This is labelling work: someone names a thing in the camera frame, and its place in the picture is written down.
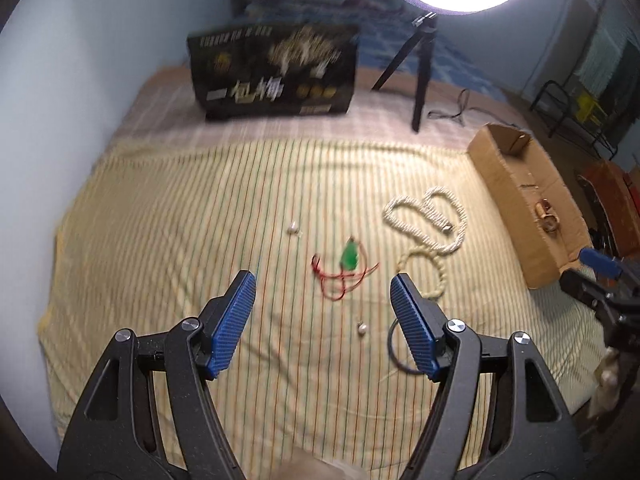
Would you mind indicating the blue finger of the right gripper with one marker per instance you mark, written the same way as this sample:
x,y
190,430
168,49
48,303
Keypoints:
x,y
600,263

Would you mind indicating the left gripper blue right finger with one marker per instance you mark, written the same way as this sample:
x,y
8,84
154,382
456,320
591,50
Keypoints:
x,y
421,322

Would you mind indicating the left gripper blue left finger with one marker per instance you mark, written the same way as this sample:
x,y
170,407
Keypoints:
x,y
223,320

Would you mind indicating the brown leather wrist watch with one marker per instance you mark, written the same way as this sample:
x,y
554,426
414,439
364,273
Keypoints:
x,y
547,218

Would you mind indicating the green jade red-cord pendant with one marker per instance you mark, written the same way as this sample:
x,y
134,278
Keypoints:
x,y
353,268

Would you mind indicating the white gloved right hand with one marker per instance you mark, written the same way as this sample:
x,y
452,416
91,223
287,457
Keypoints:
x,y
607,393

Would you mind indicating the open cardboard box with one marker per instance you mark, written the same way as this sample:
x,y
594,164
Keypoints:
x,y
518,172

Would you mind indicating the orange box on floor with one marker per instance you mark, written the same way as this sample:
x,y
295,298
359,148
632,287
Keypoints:
x,y
612,200

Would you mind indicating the small pearl earring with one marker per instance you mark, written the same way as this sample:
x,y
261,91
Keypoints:
x,y
294,229

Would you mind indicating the yellow striped bed sheet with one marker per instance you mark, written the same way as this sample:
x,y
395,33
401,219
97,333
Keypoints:
x,y
156,231

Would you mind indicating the yellow box on rack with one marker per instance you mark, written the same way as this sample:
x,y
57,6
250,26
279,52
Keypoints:
x,y
589,112

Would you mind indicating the black metal rack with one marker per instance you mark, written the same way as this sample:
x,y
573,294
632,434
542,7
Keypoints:
x,y
555,104

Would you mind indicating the hanging clothes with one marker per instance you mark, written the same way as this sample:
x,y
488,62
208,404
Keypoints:
x,y
604,52

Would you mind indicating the pink plaid blanket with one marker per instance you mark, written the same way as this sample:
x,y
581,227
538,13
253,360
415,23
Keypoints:
x,y
165,112

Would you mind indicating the black tripod stand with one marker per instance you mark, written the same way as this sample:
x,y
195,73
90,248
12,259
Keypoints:
x,y
423,42

